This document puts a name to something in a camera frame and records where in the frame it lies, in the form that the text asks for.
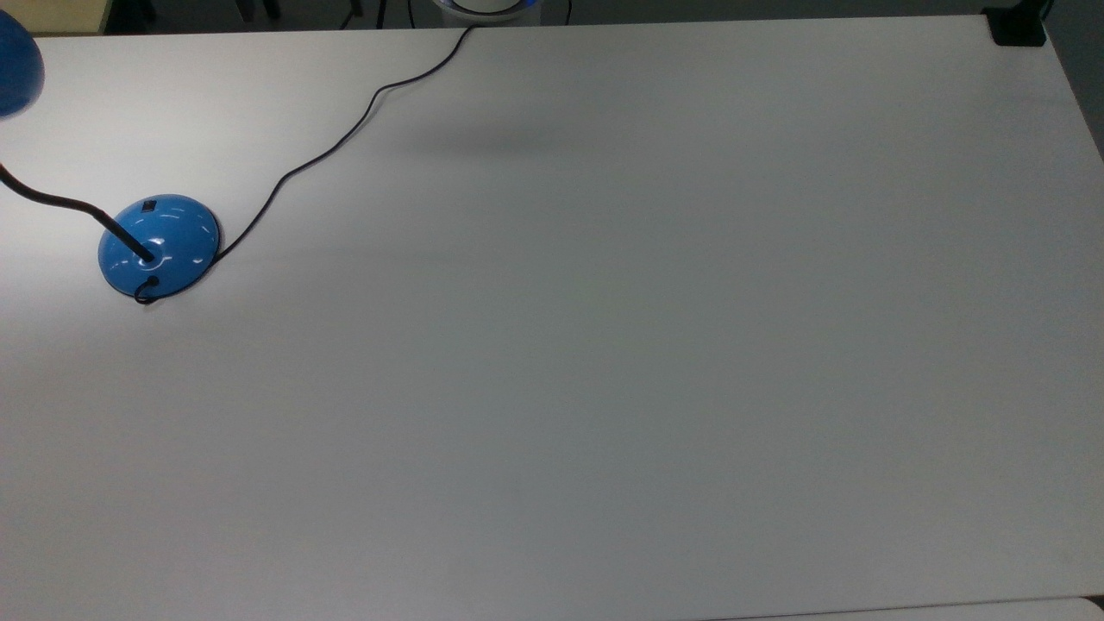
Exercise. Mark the blue desk lamp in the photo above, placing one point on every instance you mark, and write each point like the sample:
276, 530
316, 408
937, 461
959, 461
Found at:
177, 237

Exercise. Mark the white adjacent table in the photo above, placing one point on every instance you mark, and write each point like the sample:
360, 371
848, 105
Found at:
949, 611

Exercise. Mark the black table corner clamp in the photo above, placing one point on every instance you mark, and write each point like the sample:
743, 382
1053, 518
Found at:
1018, 29

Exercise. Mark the beige wooden board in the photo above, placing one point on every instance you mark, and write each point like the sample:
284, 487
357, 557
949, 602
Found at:
52, 15

